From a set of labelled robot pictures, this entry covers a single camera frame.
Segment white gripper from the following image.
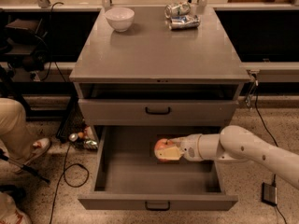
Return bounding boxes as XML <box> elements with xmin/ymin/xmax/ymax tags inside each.
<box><xmin>155</xmin><ymin>134</ymin><xmax>203</xmax><ymax>161</ymax></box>

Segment red apple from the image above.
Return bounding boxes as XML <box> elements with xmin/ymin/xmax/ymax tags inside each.
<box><xmin>154</xmin><ymin>139</ymin><xmax>176</xmax><ymax>154</ymax></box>

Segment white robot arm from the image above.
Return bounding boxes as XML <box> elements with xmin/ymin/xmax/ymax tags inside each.
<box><xmin>154</xmin><ymin>125</ymin><xmax>299</xmax><ymax>189</ymax></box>

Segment open lower grey drawer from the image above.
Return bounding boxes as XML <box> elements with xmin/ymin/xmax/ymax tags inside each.
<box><xmin>78</xmin><ymin>126</ymin><xmax>238</xmax><ymax>211</ymax></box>

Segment grey drawer cabinet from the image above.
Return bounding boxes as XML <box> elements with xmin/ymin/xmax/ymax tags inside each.
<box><xmin>69</xmin><ymin>5</ymin><xmax>251</xmax><ymax>145</ymax></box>

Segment closed upper grey drawer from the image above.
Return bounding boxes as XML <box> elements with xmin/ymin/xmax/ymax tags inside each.
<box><xmin>78</xmin><ymin>99</ymin><xmax>238</xmax><ymax>126</ymax></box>

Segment pile of cans on floor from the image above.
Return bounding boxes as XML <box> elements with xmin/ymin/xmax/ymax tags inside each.
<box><xmin>68</xmin><ymin>126</ymin><xmax>98</xmax><ymax>150</ymax></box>

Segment black power adapter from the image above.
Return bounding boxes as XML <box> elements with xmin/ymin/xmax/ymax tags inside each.
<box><xmin>262</xmin><ymin>183</ymin><xmax>278</xmax><ymax>206</ymax></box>

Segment blue silver soda can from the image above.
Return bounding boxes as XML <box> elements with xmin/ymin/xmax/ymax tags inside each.
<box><xmin>169</xmin><ymin>15</ymin><xmax>200</xmax><ymax>30</ymax></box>

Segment white sneaker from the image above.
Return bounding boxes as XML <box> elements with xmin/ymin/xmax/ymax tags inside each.
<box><xmin>17</xmin><ymin>138</ymin><xmax>51</xmax><ymax>165</ymax></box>

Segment white ceramic bowl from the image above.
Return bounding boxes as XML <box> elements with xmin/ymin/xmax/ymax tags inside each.
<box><xmin>105</xmin><ymin>7</ymin><xmax>135</xmax><ymax>32</ymax></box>

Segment green white soda can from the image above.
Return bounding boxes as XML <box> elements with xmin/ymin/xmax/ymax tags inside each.
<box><xmin>164</xmin><ymin>2</ymin><xmax>191</xmax><ymax>19</ymax></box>

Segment person leg beige trousers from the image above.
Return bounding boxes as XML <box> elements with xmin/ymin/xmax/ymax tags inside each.
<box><xmin>0</xmin><ymin>98</ymin><xmax>35</xmax><ymax>163</ymax></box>

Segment black tripod leg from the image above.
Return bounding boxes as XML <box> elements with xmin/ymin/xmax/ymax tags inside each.
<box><xmin>0</xmin><ymin>148</ymin><xmax>50</xmax><ymax>184</ymax></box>

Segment black equipment on left shelf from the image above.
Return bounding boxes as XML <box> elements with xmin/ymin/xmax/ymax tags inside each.
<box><xmin>0</xmin><ymin>19</ymin><xmax>49</xmax><ymax>72</ymax></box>

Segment black floor cable right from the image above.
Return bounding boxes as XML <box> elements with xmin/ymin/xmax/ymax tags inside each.
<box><xmin>253</xmin><ymin>77</ymin><xmax>289</xmax><ymax>224</ymax></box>

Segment black looped floor cable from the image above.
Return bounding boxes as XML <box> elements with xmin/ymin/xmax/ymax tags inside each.
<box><xmin>49</xmin><ymin>143</ymin><xmax>91</xmax><ymax>224</ymax></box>

